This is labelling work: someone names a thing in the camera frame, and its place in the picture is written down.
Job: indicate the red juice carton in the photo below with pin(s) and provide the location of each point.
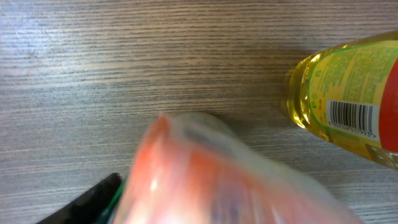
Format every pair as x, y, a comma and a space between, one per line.
192, 168

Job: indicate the yellow dish soap bottle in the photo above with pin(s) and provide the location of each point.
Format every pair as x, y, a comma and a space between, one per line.
347, 95

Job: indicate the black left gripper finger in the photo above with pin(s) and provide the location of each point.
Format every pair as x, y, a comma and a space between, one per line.
93, 206

